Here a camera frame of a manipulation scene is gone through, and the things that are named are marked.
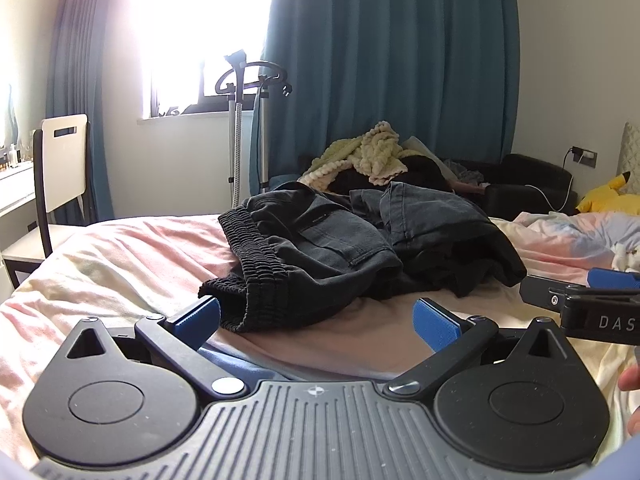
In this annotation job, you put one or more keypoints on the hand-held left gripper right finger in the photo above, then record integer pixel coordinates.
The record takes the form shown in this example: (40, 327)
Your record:
(434, 325)

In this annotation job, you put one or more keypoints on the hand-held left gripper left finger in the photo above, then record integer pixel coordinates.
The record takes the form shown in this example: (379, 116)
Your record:
(200, 316)

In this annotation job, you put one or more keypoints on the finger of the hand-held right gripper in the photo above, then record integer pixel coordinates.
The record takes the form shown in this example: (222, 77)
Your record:
(612, 279)
(540, 294)

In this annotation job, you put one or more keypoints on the dark grey pants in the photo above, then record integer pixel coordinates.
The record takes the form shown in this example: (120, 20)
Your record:
(320, 250)

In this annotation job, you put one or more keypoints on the person's right hand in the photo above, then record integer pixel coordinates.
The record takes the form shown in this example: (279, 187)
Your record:
(631, 379)

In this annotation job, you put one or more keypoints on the yellow plush toy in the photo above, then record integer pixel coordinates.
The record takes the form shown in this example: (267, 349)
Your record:
(607, 197)

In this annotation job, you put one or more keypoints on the pastel bed sheet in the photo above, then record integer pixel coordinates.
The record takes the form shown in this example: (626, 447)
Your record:
(125, 260)

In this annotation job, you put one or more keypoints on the black sofa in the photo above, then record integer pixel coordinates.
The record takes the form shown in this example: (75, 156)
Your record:
(530, 180)

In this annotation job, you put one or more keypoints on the padded headboard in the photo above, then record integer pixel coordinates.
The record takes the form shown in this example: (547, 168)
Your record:
(631, 155)

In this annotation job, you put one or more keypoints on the grey crumpled cloth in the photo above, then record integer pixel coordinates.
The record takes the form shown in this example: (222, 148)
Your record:
(467, 175)

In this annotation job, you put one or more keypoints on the pale yellow knit blanket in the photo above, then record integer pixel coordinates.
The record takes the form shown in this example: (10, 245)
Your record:
(372, 152)

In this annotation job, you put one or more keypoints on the white chair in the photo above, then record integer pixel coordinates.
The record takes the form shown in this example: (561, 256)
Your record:
(62, 160)

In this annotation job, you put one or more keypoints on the garment steamer stand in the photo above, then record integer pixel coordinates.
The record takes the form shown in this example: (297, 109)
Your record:
(239, 110)

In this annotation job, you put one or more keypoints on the white desk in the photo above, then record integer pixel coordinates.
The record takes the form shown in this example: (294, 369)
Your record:
(15, 190)

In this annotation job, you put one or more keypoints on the cluster of small bottles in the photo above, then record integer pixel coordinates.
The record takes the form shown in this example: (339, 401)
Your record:
(12, 157)

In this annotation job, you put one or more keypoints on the wide teal curtain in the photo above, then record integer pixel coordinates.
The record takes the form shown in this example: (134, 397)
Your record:
(400, 60)

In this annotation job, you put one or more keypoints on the narrow teal curtain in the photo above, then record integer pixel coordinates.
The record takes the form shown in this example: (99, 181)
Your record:
(80, 60)

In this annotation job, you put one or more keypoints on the window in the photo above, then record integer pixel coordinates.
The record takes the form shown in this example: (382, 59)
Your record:
(200, 20)

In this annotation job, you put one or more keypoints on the wall socket with charger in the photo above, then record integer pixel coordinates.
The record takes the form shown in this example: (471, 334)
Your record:
(586, 155)

